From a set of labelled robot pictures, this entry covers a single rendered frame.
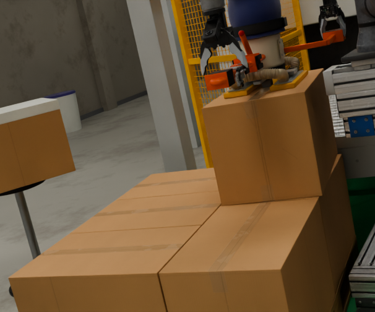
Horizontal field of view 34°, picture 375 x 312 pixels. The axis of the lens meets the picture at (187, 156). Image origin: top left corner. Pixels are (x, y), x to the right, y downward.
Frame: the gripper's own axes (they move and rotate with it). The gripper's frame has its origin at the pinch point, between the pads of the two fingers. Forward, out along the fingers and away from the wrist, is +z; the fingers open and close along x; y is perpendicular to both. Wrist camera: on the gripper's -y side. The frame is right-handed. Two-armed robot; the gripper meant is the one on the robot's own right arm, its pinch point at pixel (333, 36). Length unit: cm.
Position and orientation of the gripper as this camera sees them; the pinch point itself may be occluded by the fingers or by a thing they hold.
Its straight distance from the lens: 280.5
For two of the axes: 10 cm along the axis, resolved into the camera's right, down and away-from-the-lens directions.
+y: -3.2, 2.6, -9.1
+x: 9.3, -1.1, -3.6
